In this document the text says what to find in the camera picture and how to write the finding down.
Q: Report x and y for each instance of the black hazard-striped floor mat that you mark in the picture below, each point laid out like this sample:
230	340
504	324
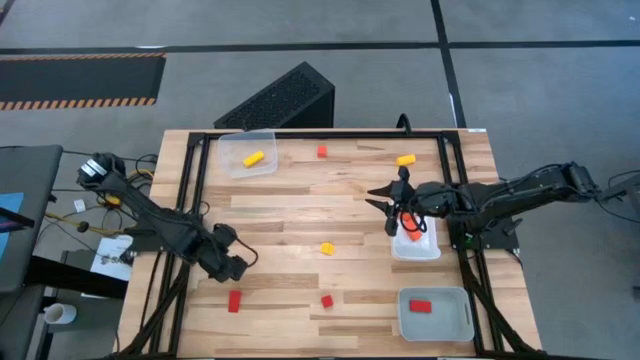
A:
75	80

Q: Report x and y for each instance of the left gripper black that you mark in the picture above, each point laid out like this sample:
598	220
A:
215	247

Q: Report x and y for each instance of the blue panel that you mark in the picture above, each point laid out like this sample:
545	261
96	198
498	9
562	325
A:
9	215

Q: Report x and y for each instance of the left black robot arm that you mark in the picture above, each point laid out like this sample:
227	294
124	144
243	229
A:
140	205

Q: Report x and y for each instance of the yellow cylinder block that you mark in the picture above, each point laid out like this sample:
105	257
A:
406	160

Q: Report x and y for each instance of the yellow cube block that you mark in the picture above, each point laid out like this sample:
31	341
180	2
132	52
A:
327	248

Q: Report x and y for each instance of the red cube block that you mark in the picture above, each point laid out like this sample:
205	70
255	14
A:
327	301

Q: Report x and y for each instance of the gray side desk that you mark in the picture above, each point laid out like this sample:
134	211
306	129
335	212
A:
30	175

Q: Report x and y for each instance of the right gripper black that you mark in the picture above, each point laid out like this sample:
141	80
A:
435	200

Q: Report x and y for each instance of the clear plastic container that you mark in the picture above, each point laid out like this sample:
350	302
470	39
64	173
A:
235	145

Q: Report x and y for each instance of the white printed paper sheet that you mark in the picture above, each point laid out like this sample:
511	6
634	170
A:
112	260

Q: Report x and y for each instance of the white floor tag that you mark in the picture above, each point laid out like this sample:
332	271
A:
79	205

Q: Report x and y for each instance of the red rectangular block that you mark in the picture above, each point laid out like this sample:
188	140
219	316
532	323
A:
234	301
420	306

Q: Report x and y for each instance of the gray plastic bin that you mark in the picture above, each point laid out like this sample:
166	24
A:
450	325

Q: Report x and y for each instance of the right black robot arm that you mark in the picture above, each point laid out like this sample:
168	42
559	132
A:
525	192

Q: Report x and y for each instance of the white mug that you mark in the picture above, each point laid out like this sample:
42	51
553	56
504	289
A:
60	313

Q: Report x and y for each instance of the orange cube block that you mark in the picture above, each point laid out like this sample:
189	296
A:
322	151

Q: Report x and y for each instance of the white plastic bin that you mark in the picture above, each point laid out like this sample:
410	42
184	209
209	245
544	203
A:
425	250

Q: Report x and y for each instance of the yellow long block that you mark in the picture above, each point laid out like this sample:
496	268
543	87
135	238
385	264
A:
253	159

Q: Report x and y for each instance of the black perforated computer case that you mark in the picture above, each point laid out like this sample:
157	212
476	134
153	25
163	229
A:
280	100

